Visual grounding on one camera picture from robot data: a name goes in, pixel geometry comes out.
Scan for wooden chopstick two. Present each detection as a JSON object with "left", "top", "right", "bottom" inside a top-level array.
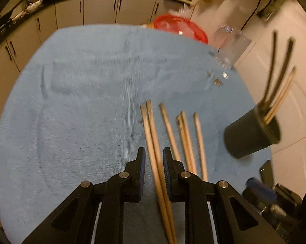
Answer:
[{"left": 140, "top": 105, "right": 173, "bottom": 243}]

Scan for wooden chopstick three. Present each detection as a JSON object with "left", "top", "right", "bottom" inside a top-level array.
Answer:
[{"left": 146, "top": 100, "right": 177, "bottom": 243}]

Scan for wooden chopstick seven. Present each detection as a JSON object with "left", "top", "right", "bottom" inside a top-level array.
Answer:
[{"left": 193, "top": 112, "right": 208, "bottom": 182}]

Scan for wooden chopstick four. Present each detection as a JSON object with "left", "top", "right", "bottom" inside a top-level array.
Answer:
[{"left": 159, "top": 103, "right": 181, "bottom": 161}]

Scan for wooden chopstick five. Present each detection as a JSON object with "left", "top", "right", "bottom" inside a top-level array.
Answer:
[{"left": 176, "top": 115, "right": 193, "bottom": 172}]

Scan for wooden chopstick six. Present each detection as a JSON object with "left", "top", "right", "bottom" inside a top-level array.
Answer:
[{"left": 181, "top": 111, "right": 197, "bottom": 174}]

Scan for wooden chopstick eight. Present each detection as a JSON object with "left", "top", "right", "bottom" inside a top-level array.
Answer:
[{"left": 264, "top": 37, "right": 295, "bottom": 112}]

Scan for wooden chopstick one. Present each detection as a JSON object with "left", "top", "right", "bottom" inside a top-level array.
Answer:
[{"left": 264, "top": 66, "right": 297, "bottom": 125}]

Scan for lower kitchen cabinets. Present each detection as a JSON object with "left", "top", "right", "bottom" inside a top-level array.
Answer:
[{"left": 0, "top": 0, "right": 185, "bottom": 114}]

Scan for black chopstick holder cup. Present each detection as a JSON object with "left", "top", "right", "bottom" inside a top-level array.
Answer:
[{"left": 224, "top": 106, "right": 281, "bottom": 159}]

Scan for blue table cloth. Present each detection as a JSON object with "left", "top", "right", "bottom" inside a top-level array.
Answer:
[{"left": 0, "top": 25, "right": 271, "bottom": 243}]

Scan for clear glass pitcher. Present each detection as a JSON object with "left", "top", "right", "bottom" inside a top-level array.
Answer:
[{"left": 211, "top": 25, "right": 251, "bottom": 69}]

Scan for red plastic basket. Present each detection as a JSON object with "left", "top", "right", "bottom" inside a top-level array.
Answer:
[{"left": 153, "top": 14, "right": 209, "bottom": 44}]

